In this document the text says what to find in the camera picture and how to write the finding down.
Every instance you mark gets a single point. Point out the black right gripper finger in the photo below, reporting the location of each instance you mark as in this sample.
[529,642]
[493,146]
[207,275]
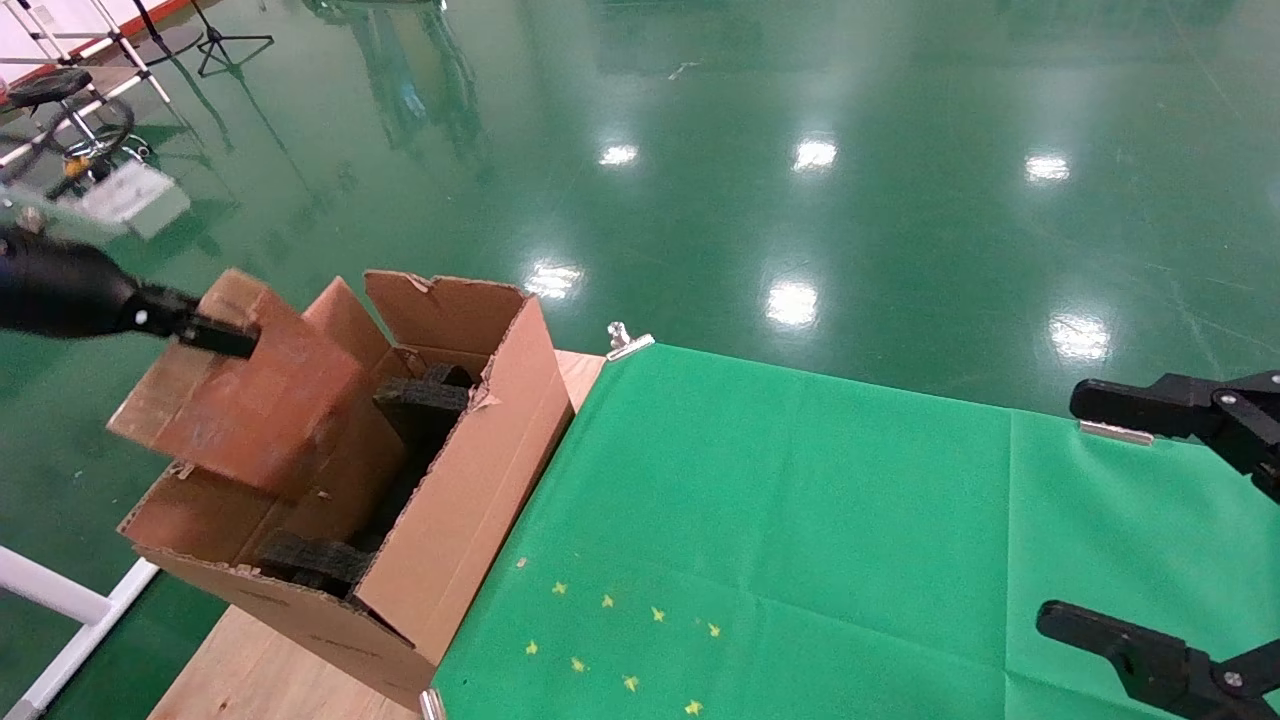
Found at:
[1180,408]
[1160,668]

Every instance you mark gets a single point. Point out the black wheeled stool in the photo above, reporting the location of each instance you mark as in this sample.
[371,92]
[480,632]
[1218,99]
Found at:
[45,88]

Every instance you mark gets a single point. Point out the large open cardboard carton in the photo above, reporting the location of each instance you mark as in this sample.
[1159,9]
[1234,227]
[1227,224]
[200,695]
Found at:
[470,520]

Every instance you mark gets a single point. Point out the green table cloth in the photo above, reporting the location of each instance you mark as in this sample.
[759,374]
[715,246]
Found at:
[880,550]

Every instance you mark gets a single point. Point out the black tripod stand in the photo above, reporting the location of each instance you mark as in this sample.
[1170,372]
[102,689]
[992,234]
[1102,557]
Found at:
[215,42]

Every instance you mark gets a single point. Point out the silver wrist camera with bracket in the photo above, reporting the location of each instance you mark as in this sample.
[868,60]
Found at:
[130,200]

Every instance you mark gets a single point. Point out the black round-base stand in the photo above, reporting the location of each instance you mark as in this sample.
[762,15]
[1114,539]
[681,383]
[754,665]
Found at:
[165,42]

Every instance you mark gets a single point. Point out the white pipe rack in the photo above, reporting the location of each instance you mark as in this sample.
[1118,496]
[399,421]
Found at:
[20,151]

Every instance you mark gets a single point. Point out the metal cloth clip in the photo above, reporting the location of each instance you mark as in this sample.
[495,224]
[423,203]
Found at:
[430,705]
[1112,432]
[628,342]

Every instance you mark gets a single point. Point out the white pipe table frame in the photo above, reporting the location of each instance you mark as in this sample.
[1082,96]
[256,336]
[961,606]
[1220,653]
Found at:
[50,590]

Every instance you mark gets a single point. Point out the small brown cardboard box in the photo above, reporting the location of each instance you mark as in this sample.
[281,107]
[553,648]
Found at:
[260,410]

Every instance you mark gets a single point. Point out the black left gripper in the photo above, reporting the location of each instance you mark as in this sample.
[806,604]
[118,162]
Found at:
[60,285]

